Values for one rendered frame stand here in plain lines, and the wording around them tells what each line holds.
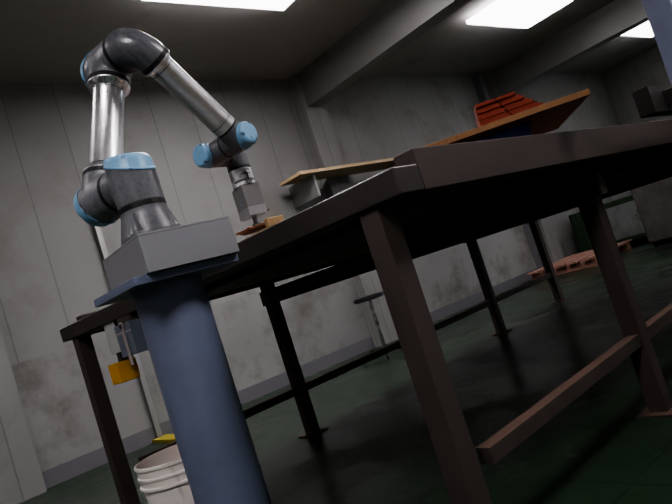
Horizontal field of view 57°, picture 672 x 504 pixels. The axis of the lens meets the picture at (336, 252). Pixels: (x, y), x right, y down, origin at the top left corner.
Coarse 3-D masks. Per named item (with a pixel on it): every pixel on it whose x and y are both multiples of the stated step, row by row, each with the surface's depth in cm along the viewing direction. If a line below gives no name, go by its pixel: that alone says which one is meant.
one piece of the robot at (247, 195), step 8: (248, 176) 199; (240, 184) 200; (248, 184) 199; (256, 184) 201; (232, 192) 205; (240, 192) 200; (248, 192) 199; (256, 192) 200; (240, 200) 201; (248, 200) 198; (256, 200) 200; (240, 208) 202; (248, 208) 198; (256, 208) 199; (264, 208) 200; (240, 216) 204; (248, 216) 199; (256, 216) 202
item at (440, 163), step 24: (456, 144) 144; (480, 144) 151; (504, 144) 159; (528, 144) 167; (552, 144) 176; (576, 144) 187; (600, 144) 198; (624, 144) 212; (648, 144) 227; (432, 168) 136; (456, 168) 142; (480, 168) 148; (504, 168) 156; (528, 168) 164; (552, 168) 183; (432, 192) 142
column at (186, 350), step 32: (224, 256) 149; (128, 288) 136; (160, 288) 144; (192, 288) 147; (160, 320) 143; (192, 320) 145; (160, 352) 144; (192, 352) 143; (224, 352) 152; (160, 384) 146; (192, 384) 142; (224, 384) 146; (192, 416) 142; (224, 416) 144; (192, 448) 142; (224, 448) 142; (192, 480) 144; (224, 480) 141; (256, 480) 146
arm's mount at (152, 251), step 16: (192, 224) 144; (208, 224) 146; (224, 224) 149; (144, 240) 135; (160, 240) 138; (176, 240) 140; (192, 240) 143; (208, 240) 145; (224, 240) 148; (112, 256) 147; (128, 256) 140; (144, 256) 135; (160, 256) 137; (176, 256) 139; (192, 256) 142; (208, 256) 144; (112, 272) 149; (128, 272) 142; (144, 272) 136; (112, 288) 151
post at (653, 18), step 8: (648, 0) 264; (656, 0) 262; (664, 0) 260; (648, 8) 265; (656, 8) 262; (664, 8) 260; (648, 16) 265; (656, 16) 263; (664, 16) 261; (656, 24) 264; (664, 24) 261; (656, 32) 264; (664, 32) 262; (656, 40) 265; (664, 40) 263; (664, 48) 263; (664, 56) 264; (664, 64) 264
